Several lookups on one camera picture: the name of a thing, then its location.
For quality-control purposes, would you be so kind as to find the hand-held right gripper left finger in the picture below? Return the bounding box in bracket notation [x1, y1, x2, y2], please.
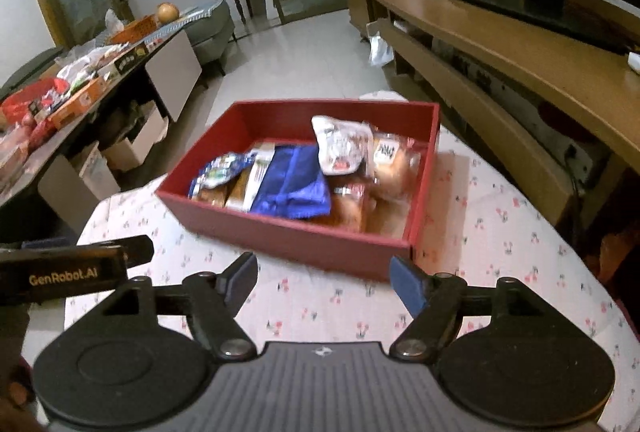
[69, 252, 259, 360]

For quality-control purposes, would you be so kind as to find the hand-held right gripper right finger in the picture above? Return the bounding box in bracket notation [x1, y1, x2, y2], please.
[389, 256, 577, 360]

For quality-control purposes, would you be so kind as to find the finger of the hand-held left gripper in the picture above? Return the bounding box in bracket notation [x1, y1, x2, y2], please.
[0, 235, 154, 269]

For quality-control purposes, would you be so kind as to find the red cardboard box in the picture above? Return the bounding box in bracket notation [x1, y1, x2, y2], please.
[155, 98, 442, 283]

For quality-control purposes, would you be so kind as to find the brown cookie packet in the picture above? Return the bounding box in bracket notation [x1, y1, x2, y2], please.
[192, 186, 231, 209]

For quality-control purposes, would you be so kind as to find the orange bread packet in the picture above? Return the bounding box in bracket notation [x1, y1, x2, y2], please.
[327, 179, 381, 233]

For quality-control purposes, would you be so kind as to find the blue snack packet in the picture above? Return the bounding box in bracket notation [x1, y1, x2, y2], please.
[249, 144, 332, 220]

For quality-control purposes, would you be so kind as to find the small blue white packet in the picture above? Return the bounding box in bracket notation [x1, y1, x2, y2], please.
[189, 153, 256, 199]

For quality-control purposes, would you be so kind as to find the white bun packet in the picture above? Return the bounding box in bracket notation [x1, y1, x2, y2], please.
[370, 132, 423, 200]

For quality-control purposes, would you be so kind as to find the white packet red label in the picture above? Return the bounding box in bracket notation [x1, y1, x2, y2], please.
[311, 114, 373, 176]

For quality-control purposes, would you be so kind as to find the person's left hand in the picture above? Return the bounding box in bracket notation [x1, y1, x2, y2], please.
[0, 357, 41, 432]

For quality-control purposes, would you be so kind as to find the white plastic basket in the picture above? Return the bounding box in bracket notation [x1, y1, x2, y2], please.
[70, 142, 121, 200]

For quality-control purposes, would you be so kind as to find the cherry print tablecloth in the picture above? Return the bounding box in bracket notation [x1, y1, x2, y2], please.
[65, 89, 633, 432]

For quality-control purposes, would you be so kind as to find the open storage box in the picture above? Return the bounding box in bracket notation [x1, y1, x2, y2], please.
[102, 101, 170, 173]

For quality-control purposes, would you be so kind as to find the orange flat carton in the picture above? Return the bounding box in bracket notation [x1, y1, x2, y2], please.
[47, 77, 107, 131]

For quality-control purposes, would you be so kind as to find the red plastic bag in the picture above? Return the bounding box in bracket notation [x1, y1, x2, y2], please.
[0, 79, 68, 153]

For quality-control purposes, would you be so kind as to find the dark side table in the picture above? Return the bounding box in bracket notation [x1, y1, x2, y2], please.
[0, 29, 203, 233]

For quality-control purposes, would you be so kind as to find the long black box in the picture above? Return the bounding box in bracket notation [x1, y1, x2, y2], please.
[112, 41, 151, 74]

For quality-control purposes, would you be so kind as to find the orange basket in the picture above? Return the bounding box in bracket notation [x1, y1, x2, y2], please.
[107, 14, 158, 45]

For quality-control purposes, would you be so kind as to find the white power strip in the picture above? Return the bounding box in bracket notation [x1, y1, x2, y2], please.
[562, 137, 613, 178]

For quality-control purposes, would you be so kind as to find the white plastic bag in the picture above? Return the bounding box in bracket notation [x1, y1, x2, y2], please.
[102, 9, 126, 35]

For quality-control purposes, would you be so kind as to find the grey sofa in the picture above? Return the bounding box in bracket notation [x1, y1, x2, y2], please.
[180, 0, 236, 75]

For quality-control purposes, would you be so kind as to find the silver foil bag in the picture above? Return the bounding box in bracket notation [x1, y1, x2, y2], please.
[367, 23, 396, 68]

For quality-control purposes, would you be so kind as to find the wooden television cabinet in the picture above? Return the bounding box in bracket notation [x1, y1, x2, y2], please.
[340, 0, 640, 233]

